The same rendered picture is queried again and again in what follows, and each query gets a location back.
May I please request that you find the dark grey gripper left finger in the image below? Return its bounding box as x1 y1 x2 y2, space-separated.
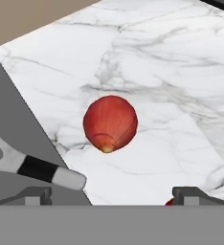
0 186 53 206

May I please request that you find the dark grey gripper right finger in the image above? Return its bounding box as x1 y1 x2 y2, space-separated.
171 186 224 206

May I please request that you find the pan with black-banded handle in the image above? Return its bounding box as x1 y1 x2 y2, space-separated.
0 80 87 191

